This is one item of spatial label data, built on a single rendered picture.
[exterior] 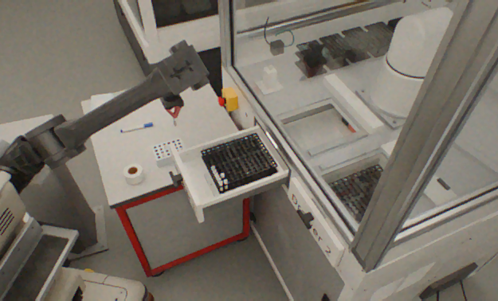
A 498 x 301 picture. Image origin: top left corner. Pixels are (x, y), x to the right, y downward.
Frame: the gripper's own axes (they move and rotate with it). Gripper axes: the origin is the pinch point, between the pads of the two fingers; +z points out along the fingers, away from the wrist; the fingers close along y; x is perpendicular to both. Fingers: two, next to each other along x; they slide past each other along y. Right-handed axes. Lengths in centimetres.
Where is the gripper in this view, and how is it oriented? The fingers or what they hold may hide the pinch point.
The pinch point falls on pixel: (174, 115)
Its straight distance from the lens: 146.0
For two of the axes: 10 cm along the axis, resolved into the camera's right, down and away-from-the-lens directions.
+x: -8.9, 3.4, -2.9
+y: -4.5, -6.7, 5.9
